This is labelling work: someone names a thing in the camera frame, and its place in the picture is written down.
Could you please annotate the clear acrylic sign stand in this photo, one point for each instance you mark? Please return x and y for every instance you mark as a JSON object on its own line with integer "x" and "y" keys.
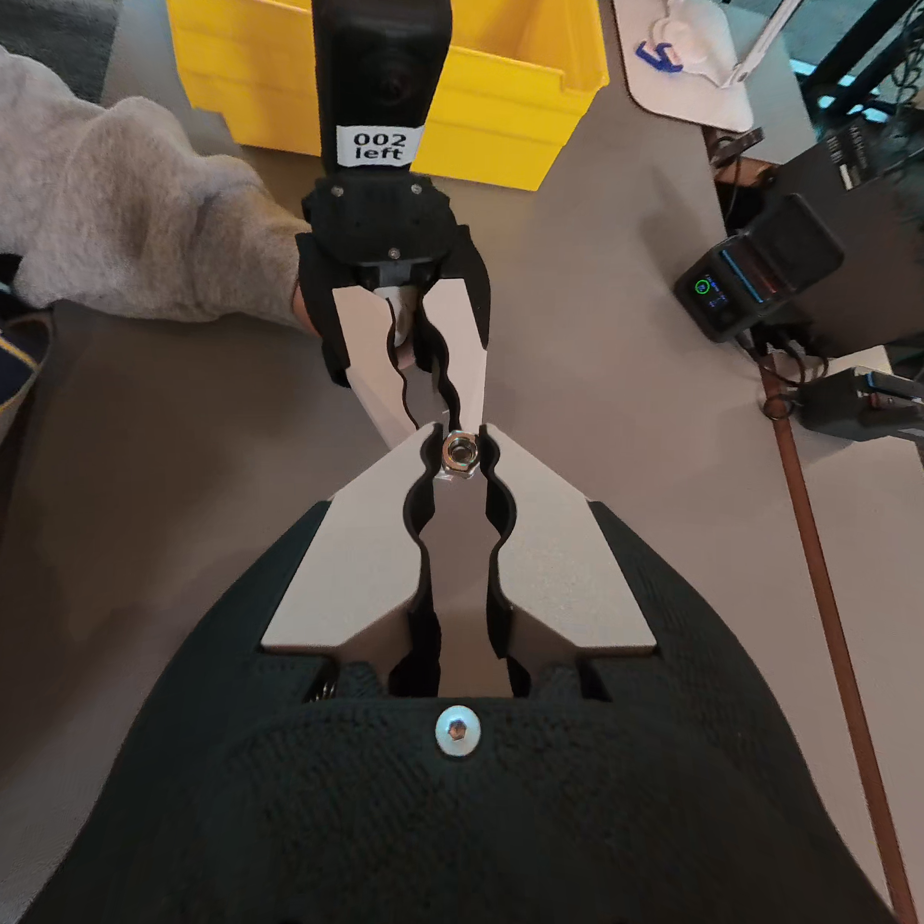
{"x": 758, "y": 43}

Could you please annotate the white instruction sheet board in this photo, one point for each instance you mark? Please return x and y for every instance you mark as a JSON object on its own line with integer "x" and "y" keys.
{"x": 693, "y": 101}

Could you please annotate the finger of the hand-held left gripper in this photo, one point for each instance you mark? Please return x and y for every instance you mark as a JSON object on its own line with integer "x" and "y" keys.
{"x": 364, "y": 339}
{"x": 462, "y": 339}

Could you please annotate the black adapter block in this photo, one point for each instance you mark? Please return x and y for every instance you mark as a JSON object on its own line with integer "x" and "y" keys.
{"x": 852, "y": 404}

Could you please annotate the silver hex nut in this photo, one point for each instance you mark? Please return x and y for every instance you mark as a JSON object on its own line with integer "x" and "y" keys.
{"x": 459, "y": 471}

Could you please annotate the person's left forearm grey sleeve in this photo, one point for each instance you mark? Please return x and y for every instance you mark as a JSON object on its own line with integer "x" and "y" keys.
{"x": 108, "y": 202}

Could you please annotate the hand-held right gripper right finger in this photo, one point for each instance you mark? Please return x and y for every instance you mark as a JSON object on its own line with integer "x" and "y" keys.
{"x": 563, "y": 570}

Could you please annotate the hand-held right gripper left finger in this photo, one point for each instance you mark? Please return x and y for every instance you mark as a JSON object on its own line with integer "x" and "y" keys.
{"x": 346, "y": 570}

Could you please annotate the yellow plastic bin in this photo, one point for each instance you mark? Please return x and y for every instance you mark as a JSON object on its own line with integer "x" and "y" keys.
{"x": 505, "y": 94}

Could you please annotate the black power station with display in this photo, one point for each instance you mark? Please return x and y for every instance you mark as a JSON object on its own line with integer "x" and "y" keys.
{"x": 765, "y": 267}

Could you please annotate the dark grey mat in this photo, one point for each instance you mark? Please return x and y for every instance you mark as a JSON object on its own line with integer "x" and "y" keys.
{"x": 50, "y": 36}

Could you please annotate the large black case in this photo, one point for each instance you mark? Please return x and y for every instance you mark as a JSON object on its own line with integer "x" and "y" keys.
{"x": 873, "y": 274}

